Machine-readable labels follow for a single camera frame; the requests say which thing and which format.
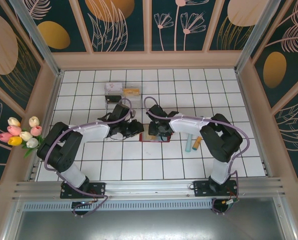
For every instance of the red card holder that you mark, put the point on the red card holder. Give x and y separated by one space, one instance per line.
145 138

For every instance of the clear acrylic card organizer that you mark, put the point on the clear acrylic card organizer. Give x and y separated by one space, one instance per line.
133 101

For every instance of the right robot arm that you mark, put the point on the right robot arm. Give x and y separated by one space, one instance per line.
186 125

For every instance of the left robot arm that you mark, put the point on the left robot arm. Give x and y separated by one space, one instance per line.
93 131

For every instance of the black card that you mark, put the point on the black card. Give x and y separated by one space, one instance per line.
113 99

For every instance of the gold card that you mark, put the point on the gold card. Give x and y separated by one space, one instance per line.
131 91

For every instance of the pink floral card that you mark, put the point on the pink floral card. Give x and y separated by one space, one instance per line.
113 86

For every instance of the teal tube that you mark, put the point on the teal tube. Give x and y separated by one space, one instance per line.
188 145

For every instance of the orange tube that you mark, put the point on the orange tube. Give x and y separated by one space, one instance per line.
197 144

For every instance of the pink artificial tulip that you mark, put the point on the pink artificial tulip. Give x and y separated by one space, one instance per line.
4 137
14 130
36 130

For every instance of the white artificial tulip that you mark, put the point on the white artificial tulip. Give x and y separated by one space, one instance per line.
14 121
26 135
32 143
34 121

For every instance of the tulip flower bouquet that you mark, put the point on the tulip flower bouquet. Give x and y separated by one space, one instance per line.
29 151

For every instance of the yellow artificial tulip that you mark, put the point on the yellow artificial tulip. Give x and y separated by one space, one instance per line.
15 141

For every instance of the aluminium mounting rail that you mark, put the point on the aluminium mounting rail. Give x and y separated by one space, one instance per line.
148 186

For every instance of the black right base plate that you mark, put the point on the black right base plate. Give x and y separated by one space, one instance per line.
201 188

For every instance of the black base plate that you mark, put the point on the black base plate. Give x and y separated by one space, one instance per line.
201 188
98 190

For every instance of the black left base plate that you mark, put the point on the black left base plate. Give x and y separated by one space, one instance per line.
98 190

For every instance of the aluminium frame post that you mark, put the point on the aluminium frame post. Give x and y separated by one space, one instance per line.
256 32
38 40

